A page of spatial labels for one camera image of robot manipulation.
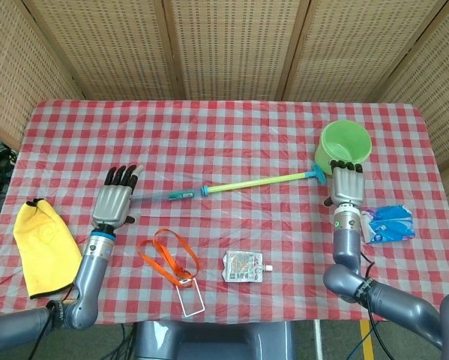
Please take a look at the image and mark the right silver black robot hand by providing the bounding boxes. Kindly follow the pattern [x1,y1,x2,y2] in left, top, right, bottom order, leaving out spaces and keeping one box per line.
[323,159,366,208]

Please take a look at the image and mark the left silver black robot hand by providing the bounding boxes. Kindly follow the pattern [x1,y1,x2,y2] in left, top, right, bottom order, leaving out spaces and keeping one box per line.
[91,163,145,230]

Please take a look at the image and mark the green and blue water pump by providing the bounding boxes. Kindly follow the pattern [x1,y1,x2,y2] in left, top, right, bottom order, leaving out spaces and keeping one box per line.
[130,163,327,207]

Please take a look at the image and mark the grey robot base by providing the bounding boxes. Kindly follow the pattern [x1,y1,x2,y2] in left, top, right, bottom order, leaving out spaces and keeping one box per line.
[133,320,298,360]

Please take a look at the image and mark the green plastic bucket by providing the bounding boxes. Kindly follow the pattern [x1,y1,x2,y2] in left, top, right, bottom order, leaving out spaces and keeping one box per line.
[313,119,373,177]

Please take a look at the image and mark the blue tissue pack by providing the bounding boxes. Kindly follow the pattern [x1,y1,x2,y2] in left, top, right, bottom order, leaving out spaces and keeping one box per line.
[361,204,416,245]

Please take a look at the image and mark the yellow cloth mitt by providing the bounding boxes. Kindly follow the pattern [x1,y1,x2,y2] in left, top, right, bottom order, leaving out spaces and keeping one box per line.
[13,197,85,301]

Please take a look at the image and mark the red white checkered tablecloth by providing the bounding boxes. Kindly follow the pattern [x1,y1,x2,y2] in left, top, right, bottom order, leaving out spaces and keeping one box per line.
[0,99,449,326]

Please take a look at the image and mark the white spouted drink pouch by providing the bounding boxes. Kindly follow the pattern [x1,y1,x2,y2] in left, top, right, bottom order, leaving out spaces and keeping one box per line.
[222,250,274,283]

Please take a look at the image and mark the white table leg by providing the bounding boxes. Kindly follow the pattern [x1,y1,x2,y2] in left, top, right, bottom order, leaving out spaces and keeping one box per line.
[313,320,325,360]

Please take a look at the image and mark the woven bamboo folding screen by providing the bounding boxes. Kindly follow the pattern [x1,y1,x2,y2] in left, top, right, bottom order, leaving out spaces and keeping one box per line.
[0,0,449,233]

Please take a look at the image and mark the orange lanyard with badge holder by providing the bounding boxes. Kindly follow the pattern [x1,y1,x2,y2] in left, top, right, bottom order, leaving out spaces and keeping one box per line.
[138,228,205,319]

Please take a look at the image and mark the black floor cables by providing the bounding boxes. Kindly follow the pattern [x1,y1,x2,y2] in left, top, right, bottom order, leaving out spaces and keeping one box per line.
[0,130,17,206]

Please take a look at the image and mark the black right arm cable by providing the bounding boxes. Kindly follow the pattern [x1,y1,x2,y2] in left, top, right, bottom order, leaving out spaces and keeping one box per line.
[358,250,383,360]

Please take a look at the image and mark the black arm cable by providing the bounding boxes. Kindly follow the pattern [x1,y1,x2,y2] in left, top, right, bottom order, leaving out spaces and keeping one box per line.
[358,250,383,360]
[36,288,75,360]

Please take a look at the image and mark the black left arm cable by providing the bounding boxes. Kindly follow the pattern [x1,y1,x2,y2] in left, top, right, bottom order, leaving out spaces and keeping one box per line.
[36,288,75,360]

